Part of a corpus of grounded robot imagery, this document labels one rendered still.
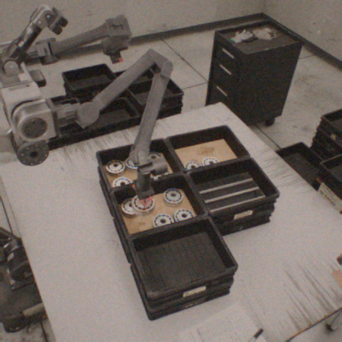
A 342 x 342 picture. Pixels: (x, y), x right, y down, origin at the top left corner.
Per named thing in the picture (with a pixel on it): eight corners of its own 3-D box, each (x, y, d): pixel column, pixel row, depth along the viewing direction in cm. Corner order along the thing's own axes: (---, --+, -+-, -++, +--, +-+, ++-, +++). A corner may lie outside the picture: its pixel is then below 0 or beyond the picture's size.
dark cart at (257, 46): (228, 143, 369) (246, 54, 307) (203, 117, 397) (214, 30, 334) (278, 126, 392) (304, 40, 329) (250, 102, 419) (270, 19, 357)
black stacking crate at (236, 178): (207, 230, 194) (209, 215, 186) (183, 188, 213) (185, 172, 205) (275, 210, 205) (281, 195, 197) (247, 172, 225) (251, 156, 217)
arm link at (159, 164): (130, 153, 164) (136, 152, 156) (154, 146, 168) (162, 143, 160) (138, 181, 165) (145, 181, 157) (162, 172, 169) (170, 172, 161)
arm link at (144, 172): (134, 165, 159) (140, 174, 156) (150, 159, 162) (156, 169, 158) (134, 176, 164) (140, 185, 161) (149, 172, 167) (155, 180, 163)
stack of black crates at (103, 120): (95, 162, 320) (91, 129, 296) (82, 140, 338) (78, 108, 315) (140, 149, 335) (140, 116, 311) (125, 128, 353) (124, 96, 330)
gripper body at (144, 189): (146, 179, 172) (146, 167, 167) (154, 196, 166) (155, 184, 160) (132, 182, 170) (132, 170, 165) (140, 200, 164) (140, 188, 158)
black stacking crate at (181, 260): (150, 311, 162) (150, 298, 154) (128, 253, 182) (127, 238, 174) (234, 282, 174) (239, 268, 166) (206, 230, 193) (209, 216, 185)
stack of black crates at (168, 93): (140, 149, 335) (140, 104, 304) (125, 129, 353) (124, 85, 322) (181, 136, 350) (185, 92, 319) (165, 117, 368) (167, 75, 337)
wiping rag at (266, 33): (260, 43, 329) (261, 39, 327) (244, 32, 343) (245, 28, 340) (286, 37, 340) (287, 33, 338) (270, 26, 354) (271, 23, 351)
